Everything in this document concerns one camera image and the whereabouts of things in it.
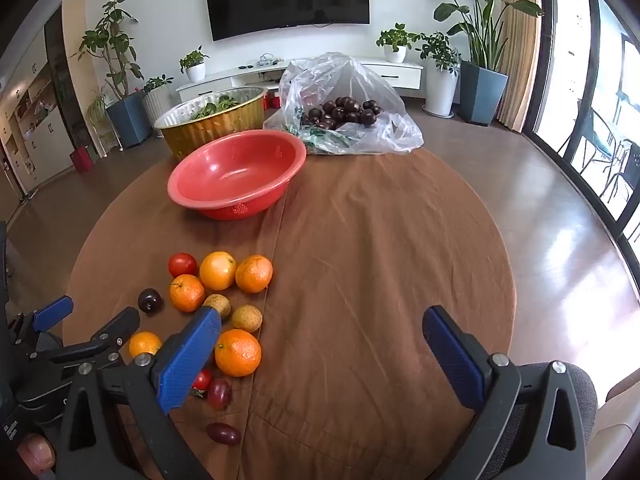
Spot dark red grape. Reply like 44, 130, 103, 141
205, 422, 242, 447
207, 378, 233, 411

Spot red plastic colander bowl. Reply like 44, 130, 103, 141
167, 129, 308, 221

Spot gold foil pan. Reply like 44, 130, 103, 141
153, 86, 269, 161

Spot outdoor metal chair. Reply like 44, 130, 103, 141
575, 100, 640, 201

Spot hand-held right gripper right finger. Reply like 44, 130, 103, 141
421, 305, 588, 480

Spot large-leaf plant in grey-blue pot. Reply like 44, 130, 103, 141
406, 0, 546, 127

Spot plant in ribbed white pot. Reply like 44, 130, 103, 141
141, 75, 176, 126

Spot beige seat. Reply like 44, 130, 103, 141
587, 370, 640, 480

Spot clear plastic bag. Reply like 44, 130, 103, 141
263, 52, 425, 156

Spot mandarin orange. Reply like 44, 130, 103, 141
235, 254, 274, 294
168, 274, 206, 313
214, 329, 263, 378

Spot white wire plant stand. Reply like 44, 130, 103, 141
85, 87, 123, 153

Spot white television cabinet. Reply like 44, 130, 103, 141
175, 57, 424, 103

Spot white cables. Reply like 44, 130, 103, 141
240, 54, 286, 68

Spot brown tablecloth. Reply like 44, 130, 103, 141
61, 147, 518, 480

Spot red floor box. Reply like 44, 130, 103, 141
69, 145, 101, 175

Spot person's left hand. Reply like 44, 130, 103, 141
15, 432, 57, 476

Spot large red tomato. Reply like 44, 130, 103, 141
167, 252, 198, 279

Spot large smooth orange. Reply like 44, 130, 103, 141
199, 251, 238, 291

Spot bushy plant in white pot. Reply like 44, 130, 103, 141
376, 22, 421, 64

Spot small green-brown tangerine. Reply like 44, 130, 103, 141
231, 304, 264, 333
202, 293, 232, 320

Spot black framed glass door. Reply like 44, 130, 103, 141
530, 0, 640, 261

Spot tall tree in blue pot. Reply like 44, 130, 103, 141
70, 0, 153, 150

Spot pile of dark plums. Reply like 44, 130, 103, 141
301, 96, 385, 131

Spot beige curtain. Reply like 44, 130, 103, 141
495, 0, 546, 133

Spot small smooth orange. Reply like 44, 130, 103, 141
128, 331, 163, 359

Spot green leafy vegetables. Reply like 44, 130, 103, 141
189, 94, 241, 121

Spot plant in tall white pot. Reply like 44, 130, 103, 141
415, 31, 463, 117

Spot white wall cabinet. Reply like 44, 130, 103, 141
0, 52, 76, 196

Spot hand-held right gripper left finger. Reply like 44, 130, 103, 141
54, 305, 223, 480

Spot dark purple plum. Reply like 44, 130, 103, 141
137, 288, 163, 315

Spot small plant in white pot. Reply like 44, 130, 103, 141
179, 45, 211, 83

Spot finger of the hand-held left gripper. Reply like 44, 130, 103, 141
37, 306, 142, 368
10, 295, 75, 350

